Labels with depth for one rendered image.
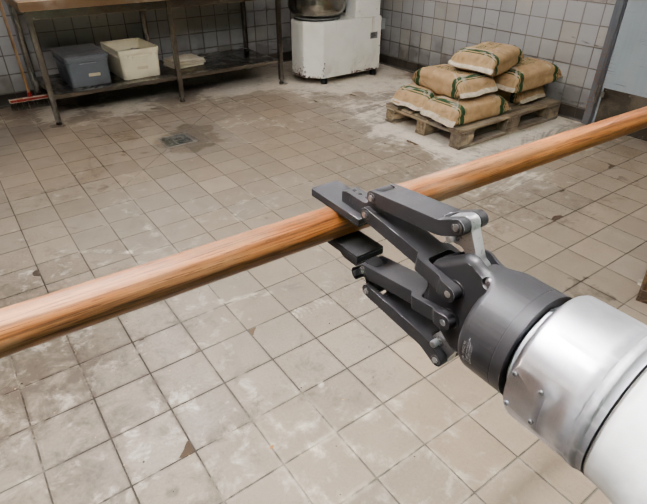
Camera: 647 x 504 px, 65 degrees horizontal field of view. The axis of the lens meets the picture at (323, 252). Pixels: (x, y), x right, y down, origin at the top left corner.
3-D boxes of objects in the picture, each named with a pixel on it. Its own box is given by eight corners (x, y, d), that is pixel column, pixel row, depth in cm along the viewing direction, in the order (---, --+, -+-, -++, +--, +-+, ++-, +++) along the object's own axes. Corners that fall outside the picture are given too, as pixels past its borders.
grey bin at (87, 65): (70, 89, 413) (62, 58, 400) (56, 76, 447) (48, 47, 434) (115, 82, 430) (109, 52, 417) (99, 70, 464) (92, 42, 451)
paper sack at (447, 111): (451, 133, 360) (454, 110, 351) (417, 119, 385) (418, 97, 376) (511, 114, 386) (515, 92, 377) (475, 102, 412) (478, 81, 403)
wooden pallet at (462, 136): (458, 150, 365) (461, 131, 357) (384, 120, 419) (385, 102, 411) (557, 118, 423) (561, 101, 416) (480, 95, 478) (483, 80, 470)
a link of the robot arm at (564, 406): (562, 502, 28) (478, 429, 33) (645, 424, 33) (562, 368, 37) (612, 389, 23) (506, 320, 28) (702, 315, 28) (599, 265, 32)
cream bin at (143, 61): (123, 81, 434) (117, 51, 420) (105, 69, 467) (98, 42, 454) (163, 74, 452) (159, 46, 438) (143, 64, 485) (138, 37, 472)
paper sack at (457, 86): (498, 98, 374) (502, 75, 365) (459, 105, 359) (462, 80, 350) (443, 80, 420) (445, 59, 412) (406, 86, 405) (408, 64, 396)
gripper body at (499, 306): (519, 321, 28) (403, 247, 34) (491, 423, 33) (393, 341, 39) (595, 275, 32) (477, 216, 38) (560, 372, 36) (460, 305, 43)
